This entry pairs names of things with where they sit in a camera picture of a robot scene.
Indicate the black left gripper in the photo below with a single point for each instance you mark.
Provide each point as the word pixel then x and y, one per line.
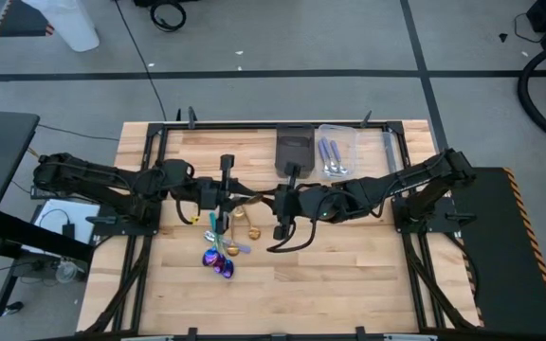
pixel 227 170

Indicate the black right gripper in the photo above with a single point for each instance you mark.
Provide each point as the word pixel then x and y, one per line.
pixel 287 199

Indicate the gold spoon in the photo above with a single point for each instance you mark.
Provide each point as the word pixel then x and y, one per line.
pixel 239 211
pixel 254 233
pixel 232 249

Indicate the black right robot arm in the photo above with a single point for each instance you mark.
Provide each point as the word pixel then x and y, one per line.
pixel 396 182

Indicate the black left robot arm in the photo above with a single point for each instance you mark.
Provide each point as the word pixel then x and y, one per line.
pixel 88 177

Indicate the dark grey plastic bin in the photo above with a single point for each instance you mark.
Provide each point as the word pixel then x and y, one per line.
pixel 294 156

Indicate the clear plastic bin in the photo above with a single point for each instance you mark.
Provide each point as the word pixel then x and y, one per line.
pixel 349 142
pixel 389 151

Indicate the white board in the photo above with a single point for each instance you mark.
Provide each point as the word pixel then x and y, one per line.
pixel 83 213

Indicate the black power adapter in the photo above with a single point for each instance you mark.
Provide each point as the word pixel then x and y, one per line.
pixel 68 230

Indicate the clear plastic cup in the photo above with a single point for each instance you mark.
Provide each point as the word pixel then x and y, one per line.
pixel 67 272

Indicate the black power strip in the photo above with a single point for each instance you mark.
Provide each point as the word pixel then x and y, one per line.
pixel 36 193

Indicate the large hazard striped black mat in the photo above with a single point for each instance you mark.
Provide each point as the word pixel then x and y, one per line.
pixel 505 260

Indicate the small hazard striped black mat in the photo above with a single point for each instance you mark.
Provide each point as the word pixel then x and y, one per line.
pixel 19 21

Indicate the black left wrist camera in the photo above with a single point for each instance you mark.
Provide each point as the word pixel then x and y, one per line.
pixel 210 194

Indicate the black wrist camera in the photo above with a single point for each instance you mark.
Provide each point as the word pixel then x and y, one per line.
pixel 307 201
pixel 210 194

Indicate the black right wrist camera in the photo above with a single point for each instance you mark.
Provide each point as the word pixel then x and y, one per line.
pixel 307 201

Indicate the black metal table frame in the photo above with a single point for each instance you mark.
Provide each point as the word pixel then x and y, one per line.
pixel 235 126

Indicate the black desk leg frame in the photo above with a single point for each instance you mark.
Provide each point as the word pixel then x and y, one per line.
pixel 41 234

